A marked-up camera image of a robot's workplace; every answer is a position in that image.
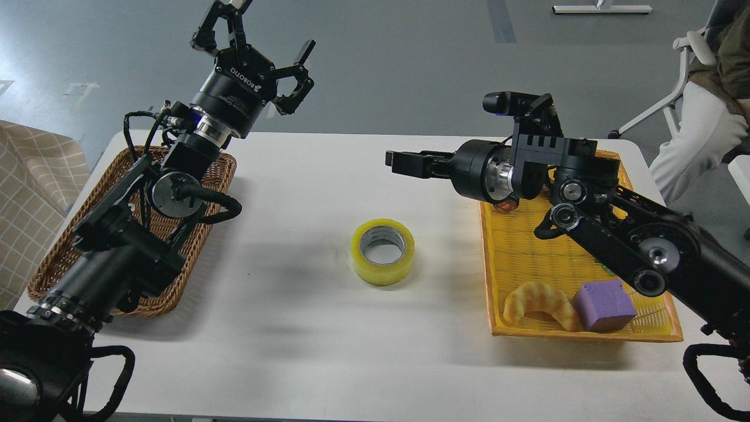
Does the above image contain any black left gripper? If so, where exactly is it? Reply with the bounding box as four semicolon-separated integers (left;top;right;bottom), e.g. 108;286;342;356
191;0;316;139

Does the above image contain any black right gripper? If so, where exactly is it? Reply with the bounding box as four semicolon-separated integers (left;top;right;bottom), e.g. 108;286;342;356
385;139;513;203

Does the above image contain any yellow tape roll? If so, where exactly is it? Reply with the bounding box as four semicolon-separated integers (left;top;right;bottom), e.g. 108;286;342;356
350;219;415;287

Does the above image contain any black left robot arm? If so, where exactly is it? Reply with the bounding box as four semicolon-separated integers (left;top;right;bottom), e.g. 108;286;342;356
2;1;316;421

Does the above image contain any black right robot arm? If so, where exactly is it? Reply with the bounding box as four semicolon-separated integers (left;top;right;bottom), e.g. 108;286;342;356
385;91;749;421

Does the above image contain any small soda can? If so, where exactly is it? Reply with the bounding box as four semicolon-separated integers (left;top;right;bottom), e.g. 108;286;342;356
493;195;520;213

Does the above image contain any yellow plastic basket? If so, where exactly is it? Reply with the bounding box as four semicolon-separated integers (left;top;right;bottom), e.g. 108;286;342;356
479;149;684;343

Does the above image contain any brown wicker basket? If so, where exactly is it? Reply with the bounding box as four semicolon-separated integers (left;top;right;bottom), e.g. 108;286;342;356
26;148;237;318

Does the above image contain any toy croissant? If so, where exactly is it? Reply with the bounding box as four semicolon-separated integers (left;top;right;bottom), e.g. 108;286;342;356
503;281;579;332

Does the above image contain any white stand base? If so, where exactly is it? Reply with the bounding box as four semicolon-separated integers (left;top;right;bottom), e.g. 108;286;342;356
552;1;653;15

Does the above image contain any beige checkered cloth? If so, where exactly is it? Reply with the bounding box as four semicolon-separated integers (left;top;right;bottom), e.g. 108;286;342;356
1;121;90;310

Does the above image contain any purple foam cube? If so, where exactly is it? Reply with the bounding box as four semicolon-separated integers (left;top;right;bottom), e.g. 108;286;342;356
573;280;636;333

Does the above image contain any seated person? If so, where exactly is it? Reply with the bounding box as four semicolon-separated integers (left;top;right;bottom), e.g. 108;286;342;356
649;1;749;204

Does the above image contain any white office chair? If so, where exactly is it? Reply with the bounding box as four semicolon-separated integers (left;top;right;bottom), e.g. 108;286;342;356
607;1;744;139

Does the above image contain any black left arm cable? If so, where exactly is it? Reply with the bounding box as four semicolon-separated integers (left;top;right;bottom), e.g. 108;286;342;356
123;101;243;226

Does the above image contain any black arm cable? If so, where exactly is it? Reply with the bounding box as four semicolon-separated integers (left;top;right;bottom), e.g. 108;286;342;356
683;343;750;421
123;101;243;226

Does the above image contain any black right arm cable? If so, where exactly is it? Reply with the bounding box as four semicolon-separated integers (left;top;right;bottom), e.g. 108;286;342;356
683;343;750;421

